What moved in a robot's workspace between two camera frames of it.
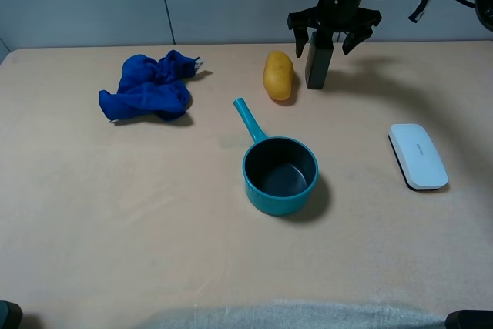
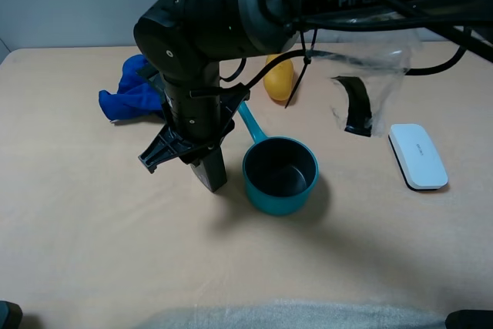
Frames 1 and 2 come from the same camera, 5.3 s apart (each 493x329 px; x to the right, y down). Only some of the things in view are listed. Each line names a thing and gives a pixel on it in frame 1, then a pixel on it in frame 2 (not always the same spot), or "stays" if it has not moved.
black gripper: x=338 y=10 → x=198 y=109
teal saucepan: x=280 y=172 stays
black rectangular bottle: x=318 y=58 → x=211 y=169
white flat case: x=420 y=165 stays
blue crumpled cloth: x=147 y=87 stays
